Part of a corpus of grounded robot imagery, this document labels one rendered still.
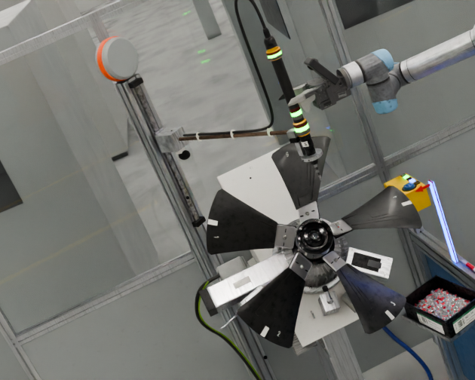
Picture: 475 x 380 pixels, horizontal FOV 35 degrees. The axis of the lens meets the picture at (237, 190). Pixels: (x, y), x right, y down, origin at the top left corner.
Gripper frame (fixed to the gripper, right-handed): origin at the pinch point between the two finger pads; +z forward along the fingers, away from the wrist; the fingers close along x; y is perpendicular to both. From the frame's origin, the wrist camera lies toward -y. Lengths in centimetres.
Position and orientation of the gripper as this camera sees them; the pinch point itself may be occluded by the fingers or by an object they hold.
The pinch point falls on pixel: (285, 99)
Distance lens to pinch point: 231.1
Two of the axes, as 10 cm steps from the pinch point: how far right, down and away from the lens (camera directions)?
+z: -9.0, 4.3, -1.0
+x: -2.5, -3.0, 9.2
